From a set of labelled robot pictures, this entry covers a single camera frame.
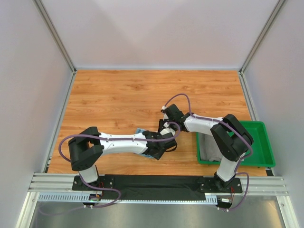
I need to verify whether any blue patterned towel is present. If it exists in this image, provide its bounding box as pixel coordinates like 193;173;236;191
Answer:
135;128;154;159

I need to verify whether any grey terry towel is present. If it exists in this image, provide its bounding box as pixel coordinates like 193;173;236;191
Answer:
198;133;223;162

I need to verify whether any green plastic tray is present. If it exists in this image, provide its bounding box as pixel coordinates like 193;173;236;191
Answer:
196;121;276;168

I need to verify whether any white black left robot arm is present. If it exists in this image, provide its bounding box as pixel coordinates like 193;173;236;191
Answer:
68;127;177;183

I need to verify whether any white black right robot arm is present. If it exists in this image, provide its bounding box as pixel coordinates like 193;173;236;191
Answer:
161;104;254;189

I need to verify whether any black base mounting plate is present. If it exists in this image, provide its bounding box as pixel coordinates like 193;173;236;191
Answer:
72;174;243;201

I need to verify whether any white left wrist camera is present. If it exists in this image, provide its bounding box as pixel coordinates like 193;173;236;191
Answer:
158;120;179;139

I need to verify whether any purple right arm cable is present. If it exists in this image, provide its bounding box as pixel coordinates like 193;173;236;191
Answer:
163;93;253;212

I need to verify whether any aluminium frame post left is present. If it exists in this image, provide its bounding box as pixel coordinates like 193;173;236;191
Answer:
33;0;76;73

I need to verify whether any aluminium frame post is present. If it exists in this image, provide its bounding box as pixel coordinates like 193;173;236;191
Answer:
239;0;287;74
33;0;76;73

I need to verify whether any aluminium front rail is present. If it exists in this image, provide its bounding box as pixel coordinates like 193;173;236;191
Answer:
29;173;288;205

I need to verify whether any aluminium frame post right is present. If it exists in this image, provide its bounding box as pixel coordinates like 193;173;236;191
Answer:
239;0;287;74

